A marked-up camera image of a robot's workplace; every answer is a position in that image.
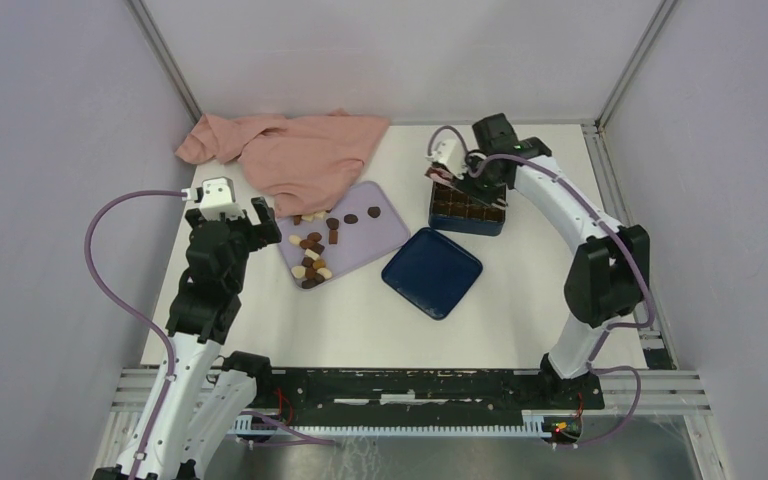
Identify dark blue box lid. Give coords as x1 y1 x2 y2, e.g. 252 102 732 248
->
381 227 483 321

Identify lilac plastic tray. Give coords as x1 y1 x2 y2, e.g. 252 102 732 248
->
277 181 411 290

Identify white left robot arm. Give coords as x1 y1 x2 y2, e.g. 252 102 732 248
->
93 196 281 479

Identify dark blue chocolate box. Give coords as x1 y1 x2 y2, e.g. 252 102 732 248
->
428 183 506 236

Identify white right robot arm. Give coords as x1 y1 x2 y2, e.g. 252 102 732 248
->
426 113 655 408

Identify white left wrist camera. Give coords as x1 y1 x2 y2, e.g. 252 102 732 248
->
180 177 246 221

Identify white heart chocolate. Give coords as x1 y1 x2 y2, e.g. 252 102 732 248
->
291 265 307 280

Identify pink cloth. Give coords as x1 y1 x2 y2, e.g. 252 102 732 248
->
175 110 390 218

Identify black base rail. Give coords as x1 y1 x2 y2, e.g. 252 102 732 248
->
250 368 606 428

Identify pink handled metal tongs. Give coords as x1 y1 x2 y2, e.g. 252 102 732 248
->
425 166 458 188

